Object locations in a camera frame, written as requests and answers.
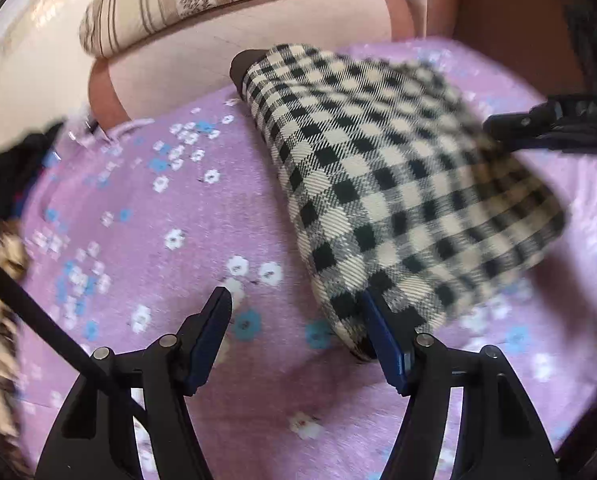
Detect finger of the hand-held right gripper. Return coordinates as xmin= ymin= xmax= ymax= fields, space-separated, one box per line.
xmin=485 ymin=96 xmax=597 ymax=155

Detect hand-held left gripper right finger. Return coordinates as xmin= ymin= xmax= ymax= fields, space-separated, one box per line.
xmin=361 ymin=290 xmax=562 ymax=480

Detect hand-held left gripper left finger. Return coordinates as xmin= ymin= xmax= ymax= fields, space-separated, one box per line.
xmin=34 ymin=286 xmax=232 ymax=480

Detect black beige checkered coat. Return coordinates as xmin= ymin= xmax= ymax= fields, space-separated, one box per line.
xmin=230 ymin=44 xmax=568 ymax=361

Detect purple floral bed sheet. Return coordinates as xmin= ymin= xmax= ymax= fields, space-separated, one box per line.
xmin=8 ymin=35 xmax=597 ymax=480

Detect clear plastic wrap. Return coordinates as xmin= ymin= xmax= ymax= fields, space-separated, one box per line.
xmin=67 ymin=105 xmax=112 ymax=147

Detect black fuzzy garment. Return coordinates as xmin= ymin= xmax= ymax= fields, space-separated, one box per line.
xmin=0 ymin=121 xmax=65 ymax=233

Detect pink sofa backrest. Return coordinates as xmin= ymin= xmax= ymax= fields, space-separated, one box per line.
xmin=87 ymin=0 xmax=579 ymax=131

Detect black strap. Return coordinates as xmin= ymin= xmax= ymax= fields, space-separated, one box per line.
xmin=0 ymin=249 xmax=148 ymax=423

